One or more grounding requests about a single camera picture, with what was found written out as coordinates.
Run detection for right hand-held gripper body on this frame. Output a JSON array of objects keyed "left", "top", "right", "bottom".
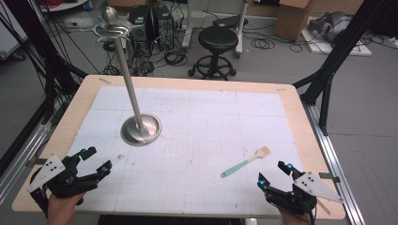
[{"left": 265, "top": 171, "right": 345, "bottom": 216}]

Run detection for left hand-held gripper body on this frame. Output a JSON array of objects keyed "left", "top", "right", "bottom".
[{"left": 27, "top": 154, "right": 101, "bottom": 217}]

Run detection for green-handled wooden spatula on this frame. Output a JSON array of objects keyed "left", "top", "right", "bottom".
[{"left": 220, "top": 145, "right": 272, "bottom": 179}]

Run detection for metal utensil stand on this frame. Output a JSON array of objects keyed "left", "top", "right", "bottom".
[{"left": 84, "top": 6, "right": 163, "bottom": 147}]

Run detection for person's right hand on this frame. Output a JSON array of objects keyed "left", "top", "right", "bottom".
[{"left": 277, "top": 207, "right": 314, "bottom": 225}]

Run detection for person's left hand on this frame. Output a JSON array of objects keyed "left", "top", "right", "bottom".
[{"left": 46, "top": 191, "right": 86, "bottom": 225}]

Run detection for white grid mat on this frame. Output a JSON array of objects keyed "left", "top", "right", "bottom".
[{"left": 67, "top": 85, "right": 305, "bottom": 218}]

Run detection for white flat board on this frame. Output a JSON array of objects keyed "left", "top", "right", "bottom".
[{"left": 300, "top": 16, "right": 374, "bottom": 57}]

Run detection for black computer tower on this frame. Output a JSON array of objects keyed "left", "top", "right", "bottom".
[
  {"left": 128, "top": 5, "right": 155, "bottom": 43},
  {"left": 152, "top": 4, "right": 175, "bottom": 52}
]

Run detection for black round stool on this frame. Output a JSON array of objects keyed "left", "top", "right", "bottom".
[{"left": 188, "top": 25, "right": 239, "bottom": 81}]

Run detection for white metal stand leg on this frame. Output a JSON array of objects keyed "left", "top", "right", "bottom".
[
  {"left": 235, "top": 0, "right": 251, "bottom": 59},
  {"left": 181, "top": 0, "right": 194, "bottom": 53}
]

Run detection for cardboard box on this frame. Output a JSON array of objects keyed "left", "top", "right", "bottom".
[{"left": 274, "top": 0, "right": 314, "bottom": 42}]

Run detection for grey bag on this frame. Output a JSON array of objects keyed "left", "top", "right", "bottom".
[{"left": 307, "top": 11, "right": 352, "bottom": 43}]

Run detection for black foot pedal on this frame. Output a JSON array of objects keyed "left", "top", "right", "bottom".
[{"left": 212, "top": 14, "right": 249, "bottom": 29}]

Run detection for metal table bracket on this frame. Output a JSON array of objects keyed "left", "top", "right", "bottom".
[
  {"left": 25, "top": 157, "right": 48, "bottom": 167},
  {"left": 318, "top": 172, "right": 342, "bottom": 184}
]

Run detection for aluminium rail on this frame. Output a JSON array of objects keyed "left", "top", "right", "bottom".
[
  {"left": 0, "top": 121, "right": 53, "bottom": 204},
  {"left": 301, "top": 100, "right": 366, "bottom": 225}
]

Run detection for black metal frame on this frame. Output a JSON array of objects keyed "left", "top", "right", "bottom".
[
  {"left": 292, "top": 0, "right": 390, "bottom": 136},
  {"left": 0, "top": 0, "right": 89, "bottom": 176}
]

